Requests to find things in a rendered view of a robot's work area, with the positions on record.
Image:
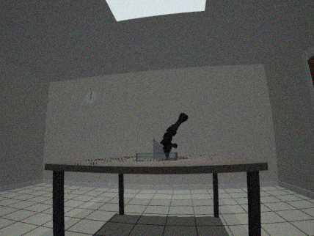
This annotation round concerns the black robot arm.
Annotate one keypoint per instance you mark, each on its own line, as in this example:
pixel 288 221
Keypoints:
pixel 171 131

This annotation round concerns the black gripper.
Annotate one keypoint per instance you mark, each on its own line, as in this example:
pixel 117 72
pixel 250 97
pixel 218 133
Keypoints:
pixel 167 148

